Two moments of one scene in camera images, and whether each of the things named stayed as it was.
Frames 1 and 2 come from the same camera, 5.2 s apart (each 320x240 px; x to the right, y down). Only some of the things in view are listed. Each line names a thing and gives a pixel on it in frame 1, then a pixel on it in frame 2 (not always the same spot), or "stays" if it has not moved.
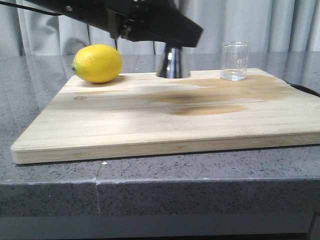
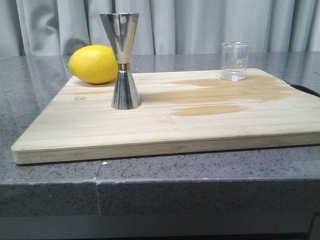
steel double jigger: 174,65 -> 121,28
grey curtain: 270,26 stays
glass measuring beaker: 234,59 stays
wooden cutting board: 143,114 stays
